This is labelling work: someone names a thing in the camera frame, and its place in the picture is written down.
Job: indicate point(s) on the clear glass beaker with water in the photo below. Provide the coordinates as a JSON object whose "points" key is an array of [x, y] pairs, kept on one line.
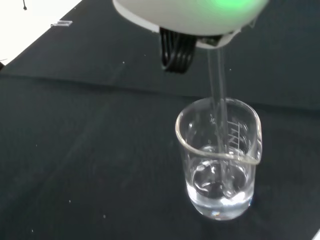
{"points": [[220, 207]]}

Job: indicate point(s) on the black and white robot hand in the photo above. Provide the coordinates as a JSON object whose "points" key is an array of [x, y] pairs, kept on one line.
{"points": [[195, 15]]}

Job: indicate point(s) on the black tripod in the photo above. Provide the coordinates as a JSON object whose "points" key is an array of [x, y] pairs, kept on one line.
{"points": [[24, 8]]}

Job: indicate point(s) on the black bench cloth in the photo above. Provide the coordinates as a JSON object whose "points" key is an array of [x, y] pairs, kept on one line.
{"points": [[100, 150]]}

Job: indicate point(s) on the clear cloth clip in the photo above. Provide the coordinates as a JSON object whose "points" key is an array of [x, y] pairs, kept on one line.
{"points": [[62, 23]]}

